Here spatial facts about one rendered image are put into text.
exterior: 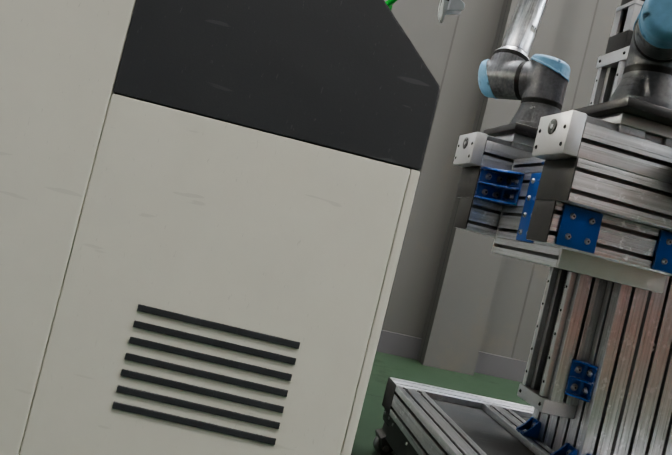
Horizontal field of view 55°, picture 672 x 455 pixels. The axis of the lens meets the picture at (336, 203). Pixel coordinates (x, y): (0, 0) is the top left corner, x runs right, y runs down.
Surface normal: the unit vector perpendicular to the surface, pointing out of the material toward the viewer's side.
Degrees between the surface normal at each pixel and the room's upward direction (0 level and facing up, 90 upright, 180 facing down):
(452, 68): 90
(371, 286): 90
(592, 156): 90
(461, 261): 90
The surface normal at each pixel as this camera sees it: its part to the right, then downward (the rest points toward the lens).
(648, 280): 0.17, 0.02
